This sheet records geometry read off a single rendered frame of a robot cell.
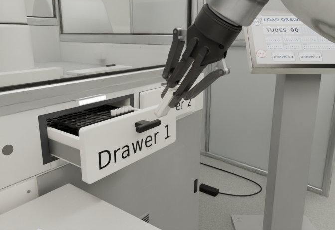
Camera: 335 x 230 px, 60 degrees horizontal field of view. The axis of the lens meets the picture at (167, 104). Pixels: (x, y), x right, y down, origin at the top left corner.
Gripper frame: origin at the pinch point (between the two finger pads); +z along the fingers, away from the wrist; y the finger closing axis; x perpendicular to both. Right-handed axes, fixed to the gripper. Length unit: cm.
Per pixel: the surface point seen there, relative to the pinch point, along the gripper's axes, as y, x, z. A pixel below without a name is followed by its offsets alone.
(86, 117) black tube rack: 14.9, 2.5, 18.8
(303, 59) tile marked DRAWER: -3, -84, -6
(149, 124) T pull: 0.5, 0.4, 7.1
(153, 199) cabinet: -5, -23, 48
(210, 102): 43, -175, 87
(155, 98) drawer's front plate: 14.1, -22.5, 17.5
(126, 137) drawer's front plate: 1.9, 3.8, 11.3
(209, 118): 34, -175, 99
